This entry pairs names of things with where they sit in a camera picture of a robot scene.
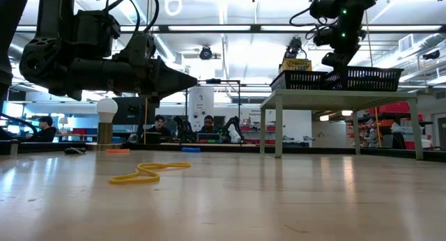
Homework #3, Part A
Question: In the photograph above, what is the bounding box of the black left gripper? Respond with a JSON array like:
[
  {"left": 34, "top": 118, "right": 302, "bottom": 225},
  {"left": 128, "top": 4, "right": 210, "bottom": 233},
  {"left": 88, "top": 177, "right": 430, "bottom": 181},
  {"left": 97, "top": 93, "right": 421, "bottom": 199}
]
[{"left": 68, "top": 31, "right": 199, "bottom": 101}]

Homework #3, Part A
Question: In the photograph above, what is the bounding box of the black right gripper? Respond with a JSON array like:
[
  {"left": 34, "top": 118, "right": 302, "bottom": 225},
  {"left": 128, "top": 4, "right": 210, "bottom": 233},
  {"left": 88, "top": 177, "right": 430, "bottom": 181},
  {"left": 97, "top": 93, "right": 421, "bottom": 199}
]
[{"left": 322, "top": 42, "right": 362, "bottom": 91}]

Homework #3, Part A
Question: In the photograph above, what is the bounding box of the black plastic mesh basket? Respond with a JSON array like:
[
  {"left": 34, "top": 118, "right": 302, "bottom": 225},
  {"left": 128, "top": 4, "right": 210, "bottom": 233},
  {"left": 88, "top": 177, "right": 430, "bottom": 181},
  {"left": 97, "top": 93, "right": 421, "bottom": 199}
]
[
  {"left": 323, "top": 65, "right": 406, "bottom": 93},
  {"left": 270, "top": 70, "right": 331, "bottom": 92}
]

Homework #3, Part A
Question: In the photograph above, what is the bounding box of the yellow blue Crayola crayon box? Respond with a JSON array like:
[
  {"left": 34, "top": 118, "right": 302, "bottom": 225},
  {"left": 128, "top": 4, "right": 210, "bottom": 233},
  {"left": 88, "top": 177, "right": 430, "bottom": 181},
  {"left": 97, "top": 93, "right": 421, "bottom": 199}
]
[{"left": 277, "top": 57, "right": 314, "bottom": 75}]

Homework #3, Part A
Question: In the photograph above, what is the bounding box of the yellow rubber band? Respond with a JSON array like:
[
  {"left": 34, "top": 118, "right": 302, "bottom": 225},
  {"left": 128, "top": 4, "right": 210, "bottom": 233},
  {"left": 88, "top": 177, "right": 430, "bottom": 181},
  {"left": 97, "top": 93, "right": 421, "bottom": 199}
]
[{"left": 109, "top": 162, "right": 192, "bottom": 185}]

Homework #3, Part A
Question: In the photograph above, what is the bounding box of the white bulb desk lamp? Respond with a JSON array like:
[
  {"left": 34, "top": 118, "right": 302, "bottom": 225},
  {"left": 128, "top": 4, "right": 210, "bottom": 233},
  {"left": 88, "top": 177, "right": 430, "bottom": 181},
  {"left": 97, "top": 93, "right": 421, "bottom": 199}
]
[{"left": 86, "top": 97, "right": 122, "bottom": 151}]

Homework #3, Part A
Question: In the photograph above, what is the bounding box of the sage green metal riser shelf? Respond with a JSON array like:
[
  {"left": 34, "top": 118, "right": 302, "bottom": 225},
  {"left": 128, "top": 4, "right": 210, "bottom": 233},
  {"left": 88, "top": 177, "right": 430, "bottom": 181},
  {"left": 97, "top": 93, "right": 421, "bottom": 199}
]
[{"left": 259, "top": 89, "right": 425, "bottom": 162}]

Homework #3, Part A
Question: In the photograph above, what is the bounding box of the person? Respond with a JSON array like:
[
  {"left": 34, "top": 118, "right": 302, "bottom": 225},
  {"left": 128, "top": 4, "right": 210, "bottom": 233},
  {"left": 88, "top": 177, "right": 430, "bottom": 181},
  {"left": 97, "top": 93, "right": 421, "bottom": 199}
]
[
  {"left": 145, "top": 114, "right": 173, "bottom": 141},
  {"left": 197, "top": 114, "right": 220, "bottom": 134},
  {"left": 26, "top": 115, "right": 59, "bottom": 143}
]

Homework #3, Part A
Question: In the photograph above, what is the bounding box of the black background monitor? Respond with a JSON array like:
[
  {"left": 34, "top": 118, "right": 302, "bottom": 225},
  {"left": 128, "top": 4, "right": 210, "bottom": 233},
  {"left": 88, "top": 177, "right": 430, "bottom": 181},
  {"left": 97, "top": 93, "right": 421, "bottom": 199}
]
[{"left": 111, "top": 95, "right": 157, "bottom": 126}]

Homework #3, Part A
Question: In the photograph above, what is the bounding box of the rolling rack of parts bins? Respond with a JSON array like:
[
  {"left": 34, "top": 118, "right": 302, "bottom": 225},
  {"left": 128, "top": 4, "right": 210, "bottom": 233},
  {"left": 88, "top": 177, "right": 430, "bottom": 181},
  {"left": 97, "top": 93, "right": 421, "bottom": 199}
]
[{"left": 344, "top": 100, "right": 425, "bottom": 150}]

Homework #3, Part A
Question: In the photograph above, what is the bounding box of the small black object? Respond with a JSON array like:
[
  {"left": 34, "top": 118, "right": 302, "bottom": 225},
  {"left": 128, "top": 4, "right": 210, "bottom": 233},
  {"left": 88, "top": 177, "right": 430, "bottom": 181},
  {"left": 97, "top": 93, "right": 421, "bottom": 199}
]
[{"left": 63, "top": 146, "right": 88, "bottom": 156}]

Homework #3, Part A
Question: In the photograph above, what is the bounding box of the small silver cylinder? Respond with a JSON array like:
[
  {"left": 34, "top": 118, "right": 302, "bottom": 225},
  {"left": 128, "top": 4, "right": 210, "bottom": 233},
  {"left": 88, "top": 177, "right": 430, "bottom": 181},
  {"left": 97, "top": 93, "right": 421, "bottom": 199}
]
[{"left": 9, "top": 139, "right": 20, "bottom": 159}]

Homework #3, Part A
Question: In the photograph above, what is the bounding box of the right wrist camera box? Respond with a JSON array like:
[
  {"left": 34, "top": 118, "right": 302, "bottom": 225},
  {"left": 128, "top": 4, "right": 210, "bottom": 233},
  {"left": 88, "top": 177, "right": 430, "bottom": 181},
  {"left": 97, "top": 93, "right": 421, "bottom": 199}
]
[{"left": 312, "top": 26, "right": 332, "bottom": 47}]

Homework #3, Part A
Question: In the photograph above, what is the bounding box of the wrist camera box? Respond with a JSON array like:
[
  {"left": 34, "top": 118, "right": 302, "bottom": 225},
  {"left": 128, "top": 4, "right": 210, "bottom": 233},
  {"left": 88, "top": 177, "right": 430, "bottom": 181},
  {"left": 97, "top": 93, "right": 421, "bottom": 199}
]
[
  {"left": 75, "top": 9, "right": 122, "bottom": 58},
  {"left": 312, "top": 26, "right": 332, "bottom": 47}
]

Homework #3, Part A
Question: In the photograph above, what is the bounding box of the black overhead camera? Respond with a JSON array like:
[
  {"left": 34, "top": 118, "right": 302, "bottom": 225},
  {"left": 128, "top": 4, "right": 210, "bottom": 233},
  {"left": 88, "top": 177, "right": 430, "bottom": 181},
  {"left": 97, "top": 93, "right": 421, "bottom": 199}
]
[{"left": 199, "top": 45, "right": 214, "bottom": 61}]

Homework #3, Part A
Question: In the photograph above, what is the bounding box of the black ceiling camera with cable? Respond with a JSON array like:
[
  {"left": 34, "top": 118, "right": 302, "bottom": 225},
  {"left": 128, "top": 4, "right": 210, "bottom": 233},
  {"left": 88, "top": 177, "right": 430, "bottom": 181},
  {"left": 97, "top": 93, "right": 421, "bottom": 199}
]
[{"left": 282, "top": 36, "right": 308, "bottom": 61}]

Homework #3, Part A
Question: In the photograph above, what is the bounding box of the yellow hanging cable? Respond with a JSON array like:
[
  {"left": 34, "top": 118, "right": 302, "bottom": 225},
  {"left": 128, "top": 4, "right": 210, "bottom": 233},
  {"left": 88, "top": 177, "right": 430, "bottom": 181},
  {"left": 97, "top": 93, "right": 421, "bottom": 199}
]
[{"left": 373, "top": 107, "right": 383, "bottom": 148}]

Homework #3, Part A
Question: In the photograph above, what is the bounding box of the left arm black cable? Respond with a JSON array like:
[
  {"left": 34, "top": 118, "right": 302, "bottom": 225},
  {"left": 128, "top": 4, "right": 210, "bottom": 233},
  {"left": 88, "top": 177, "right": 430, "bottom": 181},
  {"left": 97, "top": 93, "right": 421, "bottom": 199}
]
[{"left": 104, "top": 0, "right": 160, "bottom": 35}]

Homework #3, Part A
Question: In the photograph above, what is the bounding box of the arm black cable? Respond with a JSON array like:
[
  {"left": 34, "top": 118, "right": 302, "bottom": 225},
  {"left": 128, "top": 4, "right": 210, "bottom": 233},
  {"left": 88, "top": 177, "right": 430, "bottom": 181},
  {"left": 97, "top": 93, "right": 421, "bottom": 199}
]
[
  {"left": 289, "top": 7, "right": 335, "bottom": 40},
  {"left": 104, "top": 0, "right": 160, "bottom": 35}
]

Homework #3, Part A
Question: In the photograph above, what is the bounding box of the white hanging cable loop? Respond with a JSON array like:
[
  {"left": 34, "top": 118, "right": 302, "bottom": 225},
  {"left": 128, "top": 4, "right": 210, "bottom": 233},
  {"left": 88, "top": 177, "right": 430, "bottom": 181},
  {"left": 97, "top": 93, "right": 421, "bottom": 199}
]
[{"left": 164, "top": 0, "right": 183, "bottom": 17}]

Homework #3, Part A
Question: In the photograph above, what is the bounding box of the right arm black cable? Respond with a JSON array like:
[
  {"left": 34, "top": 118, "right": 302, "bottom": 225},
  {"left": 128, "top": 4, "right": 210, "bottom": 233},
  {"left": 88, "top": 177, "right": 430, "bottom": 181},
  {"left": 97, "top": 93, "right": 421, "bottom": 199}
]
[{"left": 289, "top": 7, "right": 335, "bottom": 40}]

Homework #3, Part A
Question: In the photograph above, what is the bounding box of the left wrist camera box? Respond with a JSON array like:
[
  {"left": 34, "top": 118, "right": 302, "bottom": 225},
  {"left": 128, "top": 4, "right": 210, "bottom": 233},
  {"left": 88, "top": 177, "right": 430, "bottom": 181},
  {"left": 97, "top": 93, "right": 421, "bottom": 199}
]
[{"left": 75, "top": 9, "right": 122, "bottom": 58}]

